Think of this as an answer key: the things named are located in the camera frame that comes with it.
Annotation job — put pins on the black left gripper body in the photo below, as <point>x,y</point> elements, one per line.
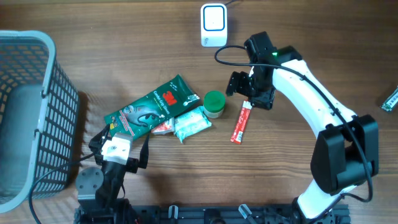
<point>111,167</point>

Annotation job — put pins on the green lidded plastic jar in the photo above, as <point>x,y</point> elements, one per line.
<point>214,104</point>

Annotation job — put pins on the green 3M gloves packet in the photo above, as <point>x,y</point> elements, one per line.
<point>141,116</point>

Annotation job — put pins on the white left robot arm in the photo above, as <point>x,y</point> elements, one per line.
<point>98,187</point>

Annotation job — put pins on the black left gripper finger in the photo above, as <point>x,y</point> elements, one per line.
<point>102,136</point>
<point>144,153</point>

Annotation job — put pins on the white barcode scanner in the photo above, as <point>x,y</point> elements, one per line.
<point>214,25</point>

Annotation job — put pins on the teal white wipes packet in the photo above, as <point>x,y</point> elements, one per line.
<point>191,123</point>

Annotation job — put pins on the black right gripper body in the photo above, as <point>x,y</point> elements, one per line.
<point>244,84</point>

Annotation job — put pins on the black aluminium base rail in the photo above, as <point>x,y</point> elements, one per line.
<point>188,215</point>

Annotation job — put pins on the red white tube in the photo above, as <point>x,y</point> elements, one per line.
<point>241,122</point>

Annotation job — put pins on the red white small packet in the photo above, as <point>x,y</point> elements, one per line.
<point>165,127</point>

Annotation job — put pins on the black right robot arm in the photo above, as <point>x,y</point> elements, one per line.
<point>346,152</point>

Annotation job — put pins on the grey plastic shopping basket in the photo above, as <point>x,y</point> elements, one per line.
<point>39,112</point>

